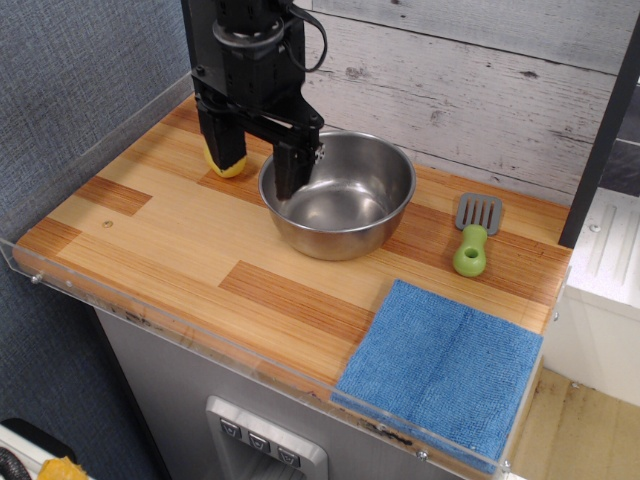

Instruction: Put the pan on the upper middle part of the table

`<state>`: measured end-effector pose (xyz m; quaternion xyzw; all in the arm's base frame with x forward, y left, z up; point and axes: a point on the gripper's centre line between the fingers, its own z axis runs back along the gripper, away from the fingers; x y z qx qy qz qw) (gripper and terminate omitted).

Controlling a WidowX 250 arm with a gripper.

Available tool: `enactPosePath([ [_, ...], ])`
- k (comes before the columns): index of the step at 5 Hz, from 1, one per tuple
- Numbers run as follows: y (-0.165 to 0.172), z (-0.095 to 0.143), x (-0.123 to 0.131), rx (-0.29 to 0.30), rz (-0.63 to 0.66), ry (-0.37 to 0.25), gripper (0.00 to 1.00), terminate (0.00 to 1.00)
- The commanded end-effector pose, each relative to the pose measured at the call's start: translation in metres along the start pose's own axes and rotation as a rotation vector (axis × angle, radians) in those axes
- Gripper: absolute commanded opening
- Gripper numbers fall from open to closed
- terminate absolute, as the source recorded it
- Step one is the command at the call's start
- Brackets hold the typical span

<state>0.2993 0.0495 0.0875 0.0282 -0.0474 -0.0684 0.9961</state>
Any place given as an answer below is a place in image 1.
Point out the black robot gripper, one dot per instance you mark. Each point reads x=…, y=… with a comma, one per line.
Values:
x=263, y=72

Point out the stainless steel bowl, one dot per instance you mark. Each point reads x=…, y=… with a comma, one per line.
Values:
x=353, y=203

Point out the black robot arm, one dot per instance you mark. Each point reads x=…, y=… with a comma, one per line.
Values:
x=245, y=16

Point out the yellow potato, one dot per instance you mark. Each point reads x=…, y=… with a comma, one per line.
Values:
x=227, y=160

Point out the grey cabinet with dispenser panel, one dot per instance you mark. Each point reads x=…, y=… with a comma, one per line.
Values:
x=210, y=419

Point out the blue microfibre cloth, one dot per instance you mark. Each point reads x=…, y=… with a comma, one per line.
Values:
x=441, y=372

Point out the clear acrylic table guard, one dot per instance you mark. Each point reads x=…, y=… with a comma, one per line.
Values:
x=157, y=235

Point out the yellow object bottom left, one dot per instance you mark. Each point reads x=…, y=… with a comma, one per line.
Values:
x=61, y=469

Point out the black white device bottom left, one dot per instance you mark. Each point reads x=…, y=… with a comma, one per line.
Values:
x=33, y=448

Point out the white toy sink unit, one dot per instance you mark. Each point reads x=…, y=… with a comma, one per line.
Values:
x=593, y=337

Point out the black vertical post left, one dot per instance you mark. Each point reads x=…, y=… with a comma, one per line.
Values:
x=205, y=58

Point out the black vertical post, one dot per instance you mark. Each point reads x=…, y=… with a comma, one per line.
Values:
x=612, y=119
x=205, y=58

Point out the grey spatula green handle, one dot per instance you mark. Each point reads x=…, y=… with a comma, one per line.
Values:
x=478, y=217

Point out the black vertical post right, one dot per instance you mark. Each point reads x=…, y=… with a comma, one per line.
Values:
x=612, y=119

